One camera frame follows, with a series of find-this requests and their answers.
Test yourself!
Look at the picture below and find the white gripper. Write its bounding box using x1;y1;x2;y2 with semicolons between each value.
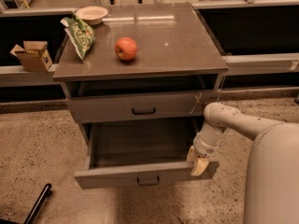
186;122;229;176

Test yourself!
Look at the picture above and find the grey drawer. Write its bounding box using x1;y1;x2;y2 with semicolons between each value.
74;118;221;190
66;91;220;123

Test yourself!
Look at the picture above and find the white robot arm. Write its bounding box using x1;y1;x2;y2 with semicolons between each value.
187;103;299;224

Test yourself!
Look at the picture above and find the grey top drawer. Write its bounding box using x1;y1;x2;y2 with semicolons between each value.
66;91;220;123

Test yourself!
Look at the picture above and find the grey drawer cabinet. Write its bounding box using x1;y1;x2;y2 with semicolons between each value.
53;3;228;140

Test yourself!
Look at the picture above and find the red apple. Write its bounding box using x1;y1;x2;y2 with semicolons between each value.
114;37;137;61

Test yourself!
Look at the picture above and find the black bar on floor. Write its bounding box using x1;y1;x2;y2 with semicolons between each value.
23;183;52;224

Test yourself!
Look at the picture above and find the green chip bag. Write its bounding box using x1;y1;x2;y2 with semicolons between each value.
61;13;95;60

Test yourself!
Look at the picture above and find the white bowl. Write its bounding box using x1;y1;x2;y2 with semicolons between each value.
76;6;108;25

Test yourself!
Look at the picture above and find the small cardboard box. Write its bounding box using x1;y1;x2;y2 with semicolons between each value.
10;41;52;72

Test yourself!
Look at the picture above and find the grey ledge rail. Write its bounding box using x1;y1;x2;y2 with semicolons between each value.
0;53;299;88

